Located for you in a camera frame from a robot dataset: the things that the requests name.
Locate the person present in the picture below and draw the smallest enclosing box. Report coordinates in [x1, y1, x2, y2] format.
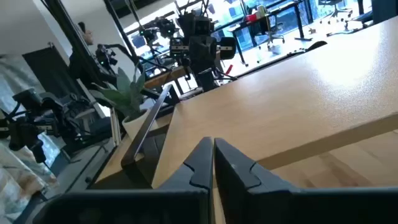
[68, 21, 95, 80]

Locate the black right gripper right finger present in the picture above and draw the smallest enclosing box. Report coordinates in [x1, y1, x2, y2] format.
[213, 138, 398, 224]

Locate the office chair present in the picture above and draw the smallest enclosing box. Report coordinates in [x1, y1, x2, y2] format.
[264, 15, 285, 49]
[318, 0, 354, 24]

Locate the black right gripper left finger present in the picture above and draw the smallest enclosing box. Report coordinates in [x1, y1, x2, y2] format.
[32, 136, 214, 224]

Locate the black office desk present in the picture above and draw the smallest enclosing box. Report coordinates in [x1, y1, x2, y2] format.
[228, 0, 313, 68]

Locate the patterned cloth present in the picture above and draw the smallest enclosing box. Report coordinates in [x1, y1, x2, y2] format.
[0, 55, 60, 223]

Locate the dark wall panel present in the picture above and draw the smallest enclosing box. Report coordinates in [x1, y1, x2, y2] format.
[21, 45, 82, 100]

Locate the green plant in white pot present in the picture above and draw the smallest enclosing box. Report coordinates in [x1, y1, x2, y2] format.
[91, 67, 153, 139]

